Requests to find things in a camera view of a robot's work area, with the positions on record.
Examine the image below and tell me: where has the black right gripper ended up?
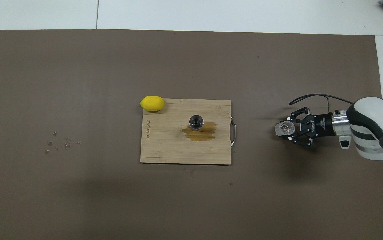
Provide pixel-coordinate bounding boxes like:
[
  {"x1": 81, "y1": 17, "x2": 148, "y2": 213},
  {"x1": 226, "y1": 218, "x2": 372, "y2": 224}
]
[{"x1": 286, "y1": 107, "x2": 336, "y2": 147}]

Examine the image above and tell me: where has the small clear glass cup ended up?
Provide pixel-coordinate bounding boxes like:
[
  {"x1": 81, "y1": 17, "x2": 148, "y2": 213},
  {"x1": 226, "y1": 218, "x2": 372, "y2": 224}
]
[{"x1": 275, "y1": 120, "x2": 295, "y2": 137}]

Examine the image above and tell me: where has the steel double jigger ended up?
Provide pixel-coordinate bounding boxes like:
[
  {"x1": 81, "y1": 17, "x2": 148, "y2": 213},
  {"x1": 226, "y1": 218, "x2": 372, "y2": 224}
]
[{"x1": 189, "y1": 114, "x2": 205, "y2": 131}]

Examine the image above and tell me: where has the bamboo cutting board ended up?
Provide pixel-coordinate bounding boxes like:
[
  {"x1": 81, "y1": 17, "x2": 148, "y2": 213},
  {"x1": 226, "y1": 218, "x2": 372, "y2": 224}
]
[{"x1": 140, "y1": 98, "x2": 237, "y2": 165}]

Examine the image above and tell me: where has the yellow lemon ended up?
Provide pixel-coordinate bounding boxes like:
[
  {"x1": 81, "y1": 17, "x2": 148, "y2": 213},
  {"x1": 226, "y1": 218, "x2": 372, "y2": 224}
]
[{"x1": 140, "y1": 96, "x2": 165, "y2": 111}]

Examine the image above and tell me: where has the brown table mat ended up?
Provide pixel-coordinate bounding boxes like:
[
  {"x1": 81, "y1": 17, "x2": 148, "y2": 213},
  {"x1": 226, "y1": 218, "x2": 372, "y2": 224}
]
[{"x1": 0, "y1": 29, "x2": 383, "y2": 240}]

